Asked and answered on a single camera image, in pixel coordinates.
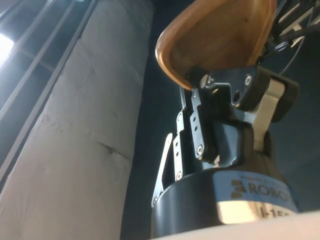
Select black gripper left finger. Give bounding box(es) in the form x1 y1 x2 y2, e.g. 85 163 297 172
150 86 213 209

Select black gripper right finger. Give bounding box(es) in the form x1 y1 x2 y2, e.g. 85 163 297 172
187 64 300 153

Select black cable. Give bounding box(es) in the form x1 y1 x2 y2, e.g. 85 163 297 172
259 22 320 61

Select brown wooden cup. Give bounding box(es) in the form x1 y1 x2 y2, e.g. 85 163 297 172
154 0 278 91

